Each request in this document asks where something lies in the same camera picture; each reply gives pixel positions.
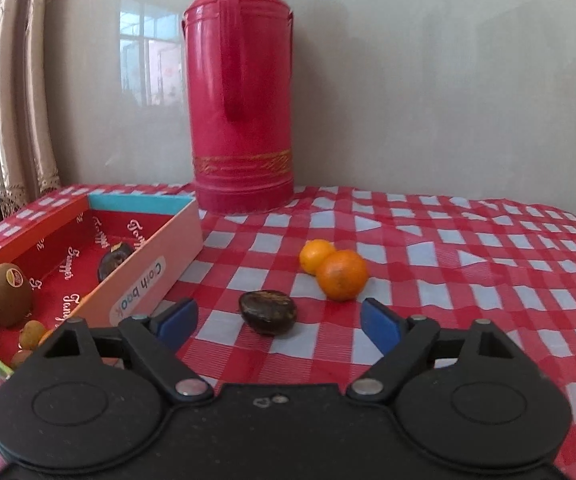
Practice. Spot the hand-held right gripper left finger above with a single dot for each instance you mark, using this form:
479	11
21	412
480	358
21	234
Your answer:
175	322

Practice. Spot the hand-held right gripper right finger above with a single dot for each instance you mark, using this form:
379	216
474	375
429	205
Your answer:
380	325

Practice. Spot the brown kiwi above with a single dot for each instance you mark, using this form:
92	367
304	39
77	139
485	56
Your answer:
5	296

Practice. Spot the colourful cardboard box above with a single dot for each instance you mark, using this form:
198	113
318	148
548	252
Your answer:
138	280

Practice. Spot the medium orange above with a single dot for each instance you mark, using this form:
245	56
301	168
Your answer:
46	336
342	275

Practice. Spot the small tan fruit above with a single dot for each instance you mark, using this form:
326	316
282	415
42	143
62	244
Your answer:
32	333

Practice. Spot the dark brown fruit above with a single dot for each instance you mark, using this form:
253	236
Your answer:
114	261
268	311

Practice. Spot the tiny kumquat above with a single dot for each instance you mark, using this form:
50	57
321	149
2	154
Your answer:
20	358

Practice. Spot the small orange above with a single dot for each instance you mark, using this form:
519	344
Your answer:
314	255

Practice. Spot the red checkered tablecloth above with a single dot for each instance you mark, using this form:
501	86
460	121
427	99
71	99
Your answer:
468	285

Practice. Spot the beige lace curtain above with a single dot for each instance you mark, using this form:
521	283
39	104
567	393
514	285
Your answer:
18	110

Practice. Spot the red thermos flask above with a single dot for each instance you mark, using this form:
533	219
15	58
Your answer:
240	85

